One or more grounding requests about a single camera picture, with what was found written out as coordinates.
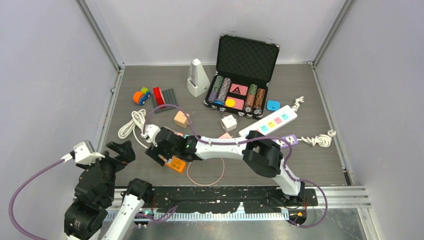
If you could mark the white cube socket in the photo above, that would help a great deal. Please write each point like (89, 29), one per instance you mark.
(228, 123)

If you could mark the purple power strip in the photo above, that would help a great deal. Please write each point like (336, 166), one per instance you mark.
(291, 139)

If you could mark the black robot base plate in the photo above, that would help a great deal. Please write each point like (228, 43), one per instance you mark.
(227, 199)

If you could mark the blue small charger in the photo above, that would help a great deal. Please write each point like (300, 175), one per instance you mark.
(273, 105)

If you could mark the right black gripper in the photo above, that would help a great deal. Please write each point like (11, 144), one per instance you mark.
(154, 152)

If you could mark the white colourful power strip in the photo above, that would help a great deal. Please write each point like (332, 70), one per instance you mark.
(272, 122)

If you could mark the red toy brick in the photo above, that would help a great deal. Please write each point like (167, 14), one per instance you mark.
(159, 97)

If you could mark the pink charger plug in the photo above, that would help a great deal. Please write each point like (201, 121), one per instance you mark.
(179, 134)

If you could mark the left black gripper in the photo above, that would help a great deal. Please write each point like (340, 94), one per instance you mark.
(125, 148)

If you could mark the white metronome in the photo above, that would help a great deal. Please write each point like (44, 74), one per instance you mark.
(198, 82)

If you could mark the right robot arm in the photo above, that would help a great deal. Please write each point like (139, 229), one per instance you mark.
(261, 153)

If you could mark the pink cube socket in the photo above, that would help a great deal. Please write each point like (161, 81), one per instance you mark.
(226, 136)

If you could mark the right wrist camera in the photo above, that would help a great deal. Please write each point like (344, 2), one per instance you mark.
(150, 133)

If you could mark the toy car blocks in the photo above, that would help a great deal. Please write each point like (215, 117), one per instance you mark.
(140, 97)

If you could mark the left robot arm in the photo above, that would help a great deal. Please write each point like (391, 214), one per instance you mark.
(95, 192)

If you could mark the grey building baseplate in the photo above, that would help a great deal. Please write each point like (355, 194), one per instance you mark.
(170, 99)

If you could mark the orange cube socket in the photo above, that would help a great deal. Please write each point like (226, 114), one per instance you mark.
(181, 120)

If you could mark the orange power strip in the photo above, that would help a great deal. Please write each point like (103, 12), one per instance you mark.
(174, 163)

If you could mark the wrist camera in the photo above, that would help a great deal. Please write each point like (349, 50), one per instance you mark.
(83, 153)
(150, 133)

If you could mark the black poker chip case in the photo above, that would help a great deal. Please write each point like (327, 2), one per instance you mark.
(243, 72)

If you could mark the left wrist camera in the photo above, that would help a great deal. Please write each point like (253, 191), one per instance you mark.
(83, 153)

